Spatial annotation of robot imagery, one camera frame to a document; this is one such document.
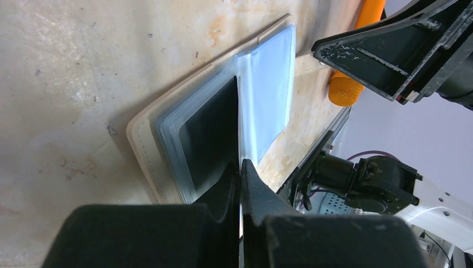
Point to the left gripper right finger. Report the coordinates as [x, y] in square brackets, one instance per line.
[276, 235]

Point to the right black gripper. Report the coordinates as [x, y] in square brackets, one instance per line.
[423, 49]

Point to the perforated metal panel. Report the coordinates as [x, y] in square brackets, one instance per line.
[324, 203]

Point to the beige card holder wallet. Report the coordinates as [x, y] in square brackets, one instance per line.
[240, 105]

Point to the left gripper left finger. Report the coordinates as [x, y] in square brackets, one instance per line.
[202, 234]

